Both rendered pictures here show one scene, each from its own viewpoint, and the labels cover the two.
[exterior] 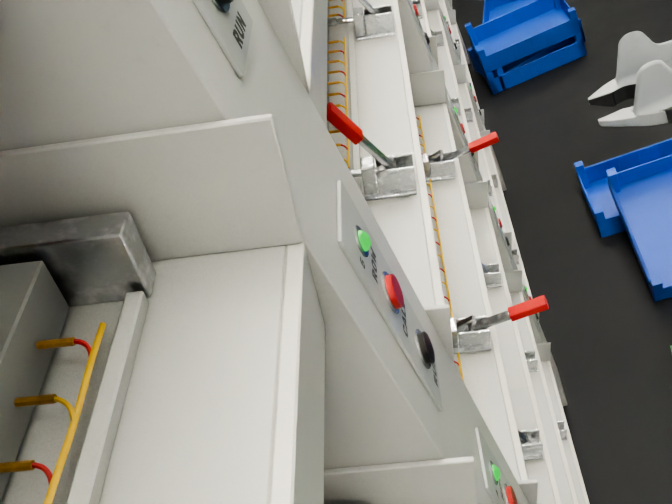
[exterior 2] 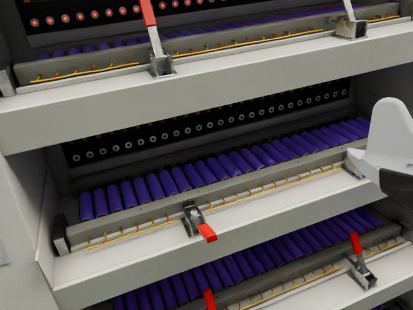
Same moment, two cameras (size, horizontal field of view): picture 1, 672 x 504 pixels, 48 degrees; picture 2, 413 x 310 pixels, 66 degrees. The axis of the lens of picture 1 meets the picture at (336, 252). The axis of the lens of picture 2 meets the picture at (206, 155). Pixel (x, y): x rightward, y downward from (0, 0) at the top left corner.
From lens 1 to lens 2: 59 cm
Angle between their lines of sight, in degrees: 52
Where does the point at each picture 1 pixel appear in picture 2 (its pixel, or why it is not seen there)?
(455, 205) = (327, 188)
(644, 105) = (372, 152)
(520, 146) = not seen: outside the picture
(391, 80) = (288, 51)
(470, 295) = (238, 217)
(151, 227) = not seen: outside the picture
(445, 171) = (356, 171)
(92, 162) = not seen: outside the picture
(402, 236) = (110, 84)
